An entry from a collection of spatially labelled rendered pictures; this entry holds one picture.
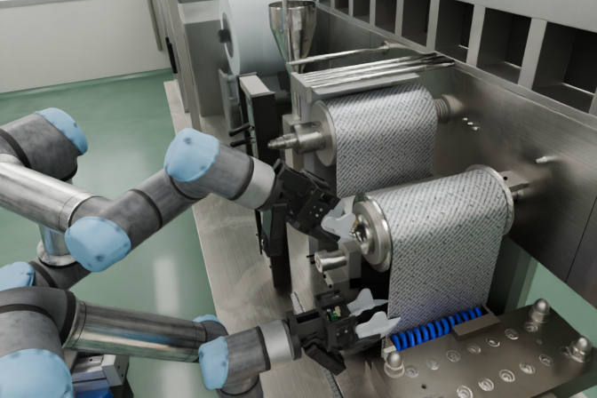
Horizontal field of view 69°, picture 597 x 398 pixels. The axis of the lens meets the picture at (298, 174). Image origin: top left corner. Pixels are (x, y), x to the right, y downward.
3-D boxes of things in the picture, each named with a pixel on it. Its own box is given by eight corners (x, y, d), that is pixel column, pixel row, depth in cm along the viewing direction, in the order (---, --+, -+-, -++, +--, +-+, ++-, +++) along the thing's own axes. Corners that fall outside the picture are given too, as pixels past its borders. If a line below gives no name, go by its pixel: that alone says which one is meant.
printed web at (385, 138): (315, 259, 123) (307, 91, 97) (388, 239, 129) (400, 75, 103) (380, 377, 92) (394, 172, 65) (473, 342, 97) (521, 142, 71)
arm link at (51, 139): (27, 282, 116) (-22, 118, 81) (76, 250, 127) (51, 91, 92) (58, 308, 113) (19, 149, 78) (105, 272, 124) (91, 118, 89)
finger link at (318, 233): (344, 242, 73) (304, 224, 69) (338, 249, 74) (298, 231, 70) (334, 226, 77) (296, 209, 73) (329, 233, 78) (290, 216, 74)
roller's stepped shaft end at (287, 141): (266, 148, 94) (265, 135, 92) (292, 143, 96) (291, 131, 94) (270, 155, 91) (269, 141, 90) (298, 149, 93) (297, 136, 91)
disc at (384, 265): (351, 240, 89) (352, 178, 81) (354, 239, 89) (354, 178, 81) (386, 289, 76) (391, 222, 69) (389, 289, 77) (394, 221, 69)
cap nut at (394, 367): (379, 363, 80) (381, 348, 78) (397, 357, 81) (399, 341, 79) (389, 380, 77) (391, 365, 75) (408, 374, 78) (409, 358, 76)
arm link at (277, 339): (272, 378, 74) (260, 341, 81) (298, 370, 75) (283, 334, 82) (268, 351, 70) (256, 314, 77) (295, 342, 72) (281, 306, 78)
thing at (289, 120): (279, 179, 162) (264, 23, 133) (314, 171, 166) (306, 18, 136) (290, 199, 151) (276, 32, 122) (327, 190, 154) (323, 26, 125)
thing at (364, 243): (371, 257, 75) (355, 253, 82) (382, 254, 75) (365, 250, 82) (362, 215, 75) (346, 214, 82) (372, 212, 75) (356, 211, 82)
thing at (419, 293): (386, 338, 86) (390, 269, 77) (483, 304, 92) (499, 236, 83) (386, 339, 86) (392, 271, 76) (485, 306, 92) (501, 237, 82)
